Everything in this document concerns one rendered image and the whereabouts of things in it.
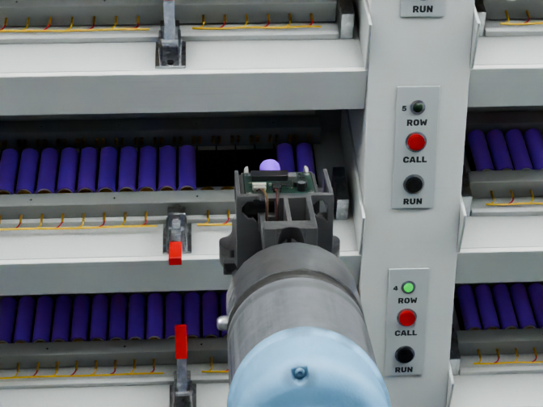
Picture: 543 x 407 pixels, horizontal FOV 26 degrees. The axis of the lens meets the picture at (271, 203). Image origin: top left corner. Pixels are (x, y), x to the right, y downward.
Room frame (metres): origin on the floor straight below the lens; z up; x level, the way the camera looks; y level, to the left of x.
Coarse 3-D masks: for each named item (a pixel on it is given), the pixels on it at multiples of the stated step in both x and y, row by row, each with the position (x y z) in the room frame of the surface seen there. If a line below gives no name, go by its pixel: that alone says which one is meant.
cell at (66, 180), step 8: (64, 152) 1.14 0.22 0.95; (72, 152) 1.14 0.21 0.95; (64, 160) 1.13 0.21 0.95; (72, 160) 1.13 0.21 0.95; (64, 168) 1.12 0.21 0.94; (72, 168) 1.12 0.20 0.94; (64, 176) 1.11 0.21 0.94; (72, 176) 1.11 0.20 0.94; (64, 184) 1.09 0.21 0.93; (72, 184) 1.10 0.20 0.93; (72, 192) 1.09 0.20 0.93
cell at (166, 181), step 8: (160, 152) 1.15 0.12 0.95; (168, 152) 1.14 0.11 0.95; (160, 160) 1.14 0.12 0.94; (168, 160) 1.13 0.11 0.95; (160, 168) 1.12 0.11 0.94; (168, 168) 1.12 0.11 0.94; (160, 176) 1.11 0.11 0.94; (168, 176) 1.11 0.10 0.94; (160, 184) 1.10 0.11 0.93; (168, 184) 1.10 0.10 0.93
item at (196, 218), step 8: (128, 216) 1.07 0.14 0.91; (136, 216) 1.07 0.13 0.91; (144, 216) 1.07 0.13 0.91; (152, 216) 1.07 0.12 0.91; (160, 216) 1.07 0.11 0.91; (192, 216) 1.07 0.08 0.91; (200, 216) 1.07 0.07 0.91; (216, 216) 1.07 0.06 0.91; (224, 216) 1.07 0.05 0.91; (232, 216) 1.07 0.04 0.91; (0, 224) 1.06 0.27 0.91; (8, 224) 1.06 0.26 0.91; (16, 224) 1.06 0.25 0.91; (24, 224) 1.06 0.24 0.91; (32, 224) 1.06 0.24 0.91; (48, 224) 1.06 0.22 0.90; (56, 224) 1.06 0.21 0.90; (64, 224) 1.06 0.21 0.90; (72, 224) 1.06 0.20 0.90; (80, 224) 1.06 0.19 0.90; (88, 224) 1.06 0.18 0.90; (96, 224) 1.06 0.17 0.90; (104, 224) 1.06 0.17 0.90; (112, 224) 1.07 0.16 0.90
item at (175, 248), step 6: (174, 222) 1.03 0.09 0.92; (174, 228) 1.03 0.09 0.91; (180, 228) 1.04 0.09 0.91; (174, 234) 1.02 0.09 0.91; (180, 234) 1.02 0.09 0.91; (174, 240) 1.01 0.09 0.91; (180, 240) 1.01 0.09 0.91; (174, 246) 0.99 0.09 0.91; (180, 246) 0.99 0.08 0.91; (174, 252) 0.98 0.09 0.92; (180, 252) 0.98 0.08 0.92; (174, 258) 0.97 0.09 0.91; (180, 258) 0.97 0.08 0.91; (174, 264) 0.97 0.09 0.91; (180, 264) 0.97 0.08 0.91
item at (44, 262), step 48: (336, 144) 1.19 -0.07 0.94; (336, 192) 1.08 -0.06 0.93; (0, 240) 1.04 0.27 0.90; (48, 240) 1.04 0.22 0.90; (96, 240) 1.05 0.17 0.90; (144, 240) 1.05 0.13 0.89; (192, 240) 1.05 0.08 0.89; (0, 288) 1.02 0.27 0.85; (48, 288) 1.03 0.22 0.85; (96, 288) 1.03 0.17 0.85; (144, 288) 1.03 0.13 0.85; (192, 288) 1.04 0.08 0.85
